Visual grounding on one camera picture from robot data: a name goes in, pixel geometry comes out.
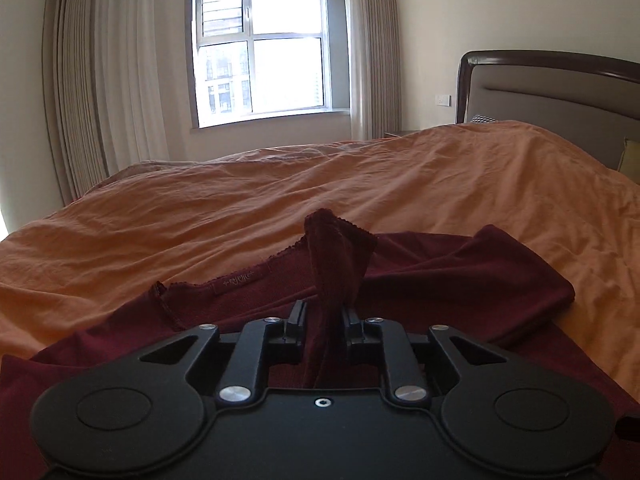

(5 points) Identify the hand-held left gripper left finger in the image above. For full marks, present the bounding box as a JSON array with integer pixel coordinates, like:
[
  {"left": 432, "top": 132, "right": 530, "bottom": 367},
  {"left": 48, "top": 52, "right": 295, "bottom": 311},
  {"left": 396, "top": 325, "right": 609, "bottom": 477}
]
[{"left": 141, "top": 301, "right": 307, "bottom": 405}]

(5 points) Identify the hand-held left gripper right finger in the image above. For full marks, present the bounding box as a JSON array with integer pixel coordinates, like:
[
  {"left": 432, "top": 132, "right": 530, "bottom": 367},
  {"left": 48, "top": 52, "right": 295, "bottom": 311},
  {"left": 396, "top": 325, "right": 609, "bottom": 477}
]
[{"left": 343, "top": 308, "right": 508, "bottom": 406}]

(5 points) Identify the dark red garment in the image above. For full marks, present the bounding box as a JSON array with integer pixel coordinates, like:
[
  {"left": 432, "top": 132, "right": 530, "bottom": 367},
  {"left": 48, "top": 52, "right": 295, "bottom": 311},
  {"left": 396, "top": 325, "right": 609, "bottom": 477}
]
[{"left": 0, "top": 209, "right": 632, "bottom": 480}]

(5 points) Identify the orange bed blanket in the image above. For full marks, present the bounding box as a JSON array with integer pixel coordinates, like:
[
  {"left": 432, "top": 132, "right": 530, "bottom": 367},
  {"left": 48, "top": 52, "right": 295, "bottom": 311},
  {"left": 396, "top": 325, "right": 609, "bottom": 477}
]
[{"left": 0, "top": 121, "right": 640, "bottom": 411}]

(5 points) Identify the beige bed sheet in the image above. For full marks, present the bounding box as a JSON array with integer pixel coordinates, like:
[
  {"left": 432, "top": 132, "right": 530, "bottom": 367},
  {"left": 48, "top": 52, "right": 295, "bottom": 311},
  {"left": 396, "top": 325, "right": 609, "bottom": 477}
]
[{"left": 92, "top": 141, "right": 373, "bottom": 191}]

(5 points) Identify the white framed window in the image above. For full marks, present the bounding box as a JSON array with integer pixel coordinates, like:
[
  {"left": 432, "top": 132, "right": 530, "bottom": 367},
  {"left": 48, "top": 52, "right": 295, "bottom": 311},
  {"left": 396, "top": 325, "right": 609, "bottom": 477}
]
[{"left": 190, "top": 0, "right": 351, "bottom": 131}]

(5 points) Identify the narrow beige curtain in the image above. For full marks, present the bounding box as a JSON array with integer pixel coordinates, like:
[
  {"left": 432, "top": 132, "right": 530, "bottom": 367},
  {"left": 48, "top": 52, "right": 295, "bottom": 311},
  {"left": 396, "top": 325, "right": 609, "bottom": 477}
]
[{"left": 342, "top": 0, "right": 403, "bottom": 141}]

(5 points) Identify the long beige curtain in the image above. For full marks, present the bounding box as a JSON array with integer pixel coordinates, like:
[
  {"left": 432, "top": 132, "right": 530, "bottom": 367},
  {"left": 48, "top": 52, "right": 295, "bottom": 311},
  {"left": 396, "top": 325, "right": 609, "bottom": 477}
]
[{"left": 42, "top": 0, "right": 198, "bottom": 206}]

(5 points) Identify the dark wood padded headboard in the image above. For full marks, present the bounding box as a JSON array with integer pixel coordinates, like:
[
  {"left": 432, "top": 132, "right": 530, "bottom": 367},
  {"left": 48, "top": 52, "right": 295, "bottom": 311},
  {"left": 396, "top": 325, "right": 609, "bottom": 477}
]
[{"left": 456, "top": 50, "right": 640, "bottom": 183}]

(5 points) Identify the yellow green pillow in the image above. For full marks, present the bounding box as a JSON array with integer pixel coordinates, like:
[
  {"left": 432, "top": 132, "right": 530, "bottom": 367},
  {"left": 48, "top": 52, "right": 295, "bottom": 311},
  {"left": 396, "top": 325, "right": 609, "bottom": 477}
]
[{"left": 616, "top": 137, "right": 640, "bottom": 186}]

